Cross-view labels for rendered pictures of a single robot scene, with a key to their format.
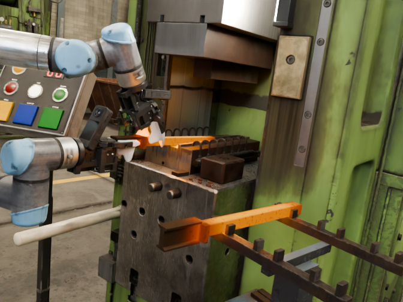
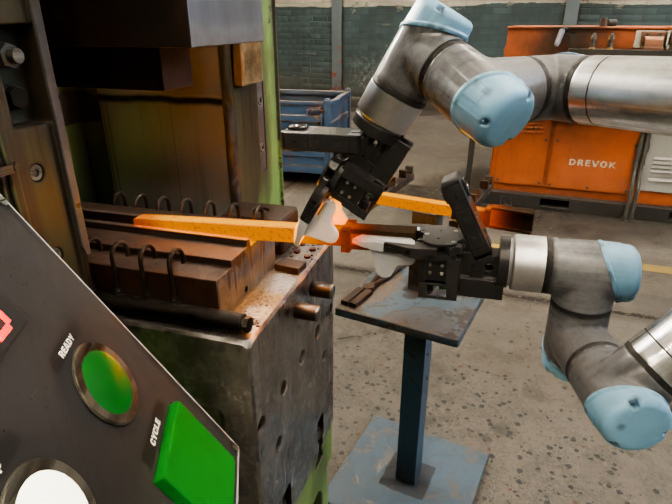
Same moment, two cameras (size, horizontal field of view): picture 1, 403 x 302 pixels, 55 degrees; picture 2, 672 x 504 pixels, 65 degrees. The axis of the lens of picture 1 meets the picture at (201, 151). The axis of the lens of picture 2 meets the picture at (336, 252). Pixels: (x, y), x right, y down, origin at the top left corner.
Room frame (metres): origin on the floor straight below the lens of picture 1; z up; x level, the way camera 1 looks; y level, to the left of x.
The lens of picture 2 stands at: (1.33, 0.83, 1.30)
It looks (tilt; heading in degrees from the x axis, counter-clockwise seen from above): 24 degrees down; 250
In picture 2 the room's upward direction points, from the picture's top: straight up
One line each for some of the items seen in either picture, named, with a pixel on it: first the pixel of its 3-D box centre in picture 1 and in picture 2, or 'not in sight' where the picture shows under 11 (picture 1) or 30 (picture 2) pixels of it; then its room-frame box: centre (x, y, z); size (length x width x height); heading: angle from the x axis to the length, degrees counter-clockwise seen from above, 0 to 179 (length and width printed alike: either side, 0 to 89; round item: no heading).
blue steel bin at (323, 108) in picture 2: not in sight; (278, 132); (0.17, -3.86, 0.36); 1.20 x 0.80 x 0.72; 145
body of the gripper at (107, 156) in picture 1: (92, 153); (461, 261); (0.94, 0.27, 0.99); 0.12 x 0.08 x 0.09; 144
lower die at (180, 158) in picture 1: (206, 148); (130, 249); (1.38, -0.02, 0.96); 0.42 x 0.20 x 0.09; 143
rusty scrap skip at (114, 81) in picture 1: (119, 101); not in sight; (8.24, 1.87, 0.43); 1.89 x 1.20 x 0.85; 49
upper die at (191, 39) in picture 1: (219, 47); (88, 4); (1.38, -0.02, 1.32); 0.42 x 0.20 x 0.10; 143
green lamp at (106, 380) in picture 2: (59, 94); (106, 382); (1.37, 0.53, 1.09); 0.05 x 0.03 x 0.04; 53
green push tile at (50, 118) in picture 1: (51, 118); (194, 472); (1.33, 0.54, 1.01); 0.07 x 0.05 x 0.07; 78
